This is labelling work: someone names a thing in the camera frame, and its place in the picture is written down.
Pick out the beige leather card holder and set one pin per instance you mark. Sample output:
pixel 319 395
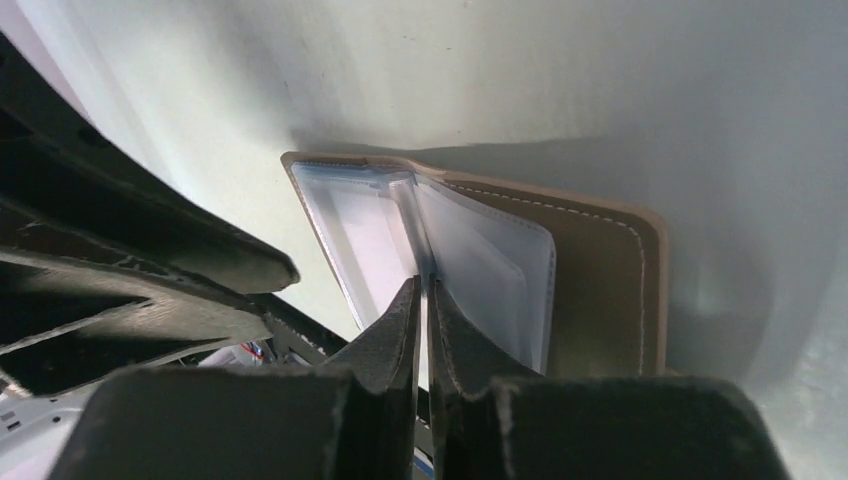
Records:
pixel 569 285

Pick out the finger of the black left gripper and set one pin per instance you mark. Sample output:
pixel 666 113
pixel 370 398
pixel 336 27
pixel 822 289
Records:
pixel 66 323
pixel 56 162

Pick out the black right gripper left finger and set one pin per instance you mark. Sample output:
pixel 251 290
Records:
pixel 351 417

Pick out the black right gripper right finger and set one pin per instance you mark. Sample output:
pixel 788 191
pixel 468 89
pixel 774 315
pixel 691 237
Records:
pixel 494 418

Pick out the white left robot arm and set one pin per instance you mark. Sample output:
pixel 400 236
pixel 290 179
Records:
pixel 33 428

